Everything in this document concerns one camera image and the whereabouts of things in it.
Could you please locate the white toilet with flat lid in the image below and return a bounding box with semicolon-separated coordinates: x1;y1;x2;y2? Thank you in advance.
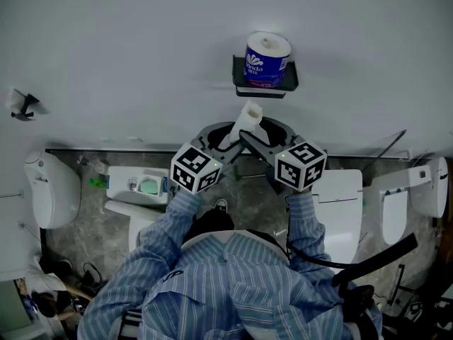
311;169;365;275

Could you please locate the black bag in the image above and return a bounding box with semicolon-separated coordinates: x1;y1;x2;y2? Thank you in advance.
76;262;107;299

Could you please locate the blue striped shirt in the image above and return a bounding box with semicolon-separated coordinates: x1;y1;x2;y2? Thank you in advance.
76;221;385;340

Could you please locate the black shoulder strap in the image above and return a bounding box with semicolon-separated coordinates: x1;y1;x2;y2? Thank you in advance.
331;232;419;288

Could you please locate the black wall toilet paper holder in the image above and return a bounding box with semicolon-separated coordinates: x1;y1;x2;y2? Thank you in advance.
231;54;299;100

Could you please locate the black cable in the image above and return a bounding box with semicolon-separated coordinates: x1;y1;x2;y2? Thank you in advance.
285;203;351;270

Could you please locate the person's left forearm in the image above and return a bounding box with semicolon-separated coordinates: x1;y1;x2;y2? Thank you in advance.
137;188;203;272

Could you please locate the white toilet with tank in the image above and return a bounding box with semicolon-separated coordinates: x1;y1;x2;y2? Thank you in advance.
103;165;171;255

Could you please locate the person's right forearm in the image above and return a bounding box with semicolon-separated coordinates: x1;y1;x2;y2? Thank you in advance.
285;189;328;272

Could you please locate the black trouser leg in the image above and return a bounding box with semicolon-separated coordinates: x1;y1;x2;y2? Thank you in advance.
182;207;236;247

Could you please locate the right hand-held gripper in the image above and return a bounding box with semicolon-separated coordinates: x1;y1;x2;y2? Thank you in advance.
239;118;328;195

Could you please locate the blue toilet paper roll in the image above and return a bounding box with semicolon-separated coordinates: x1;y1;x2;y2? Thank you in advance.
243;30;293;89

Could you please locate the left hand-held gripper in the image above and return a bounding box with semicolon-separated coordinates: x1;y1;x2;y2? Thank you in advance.
169;120;248;195

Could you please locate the black wall hook with tissue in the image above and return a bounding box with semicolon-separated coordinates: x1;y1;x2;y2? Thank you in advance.
4;88;51;122

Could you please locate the rounded white wall toilet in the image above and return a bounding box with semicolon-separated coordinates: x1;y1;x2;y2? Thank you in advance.
23;150;83;230

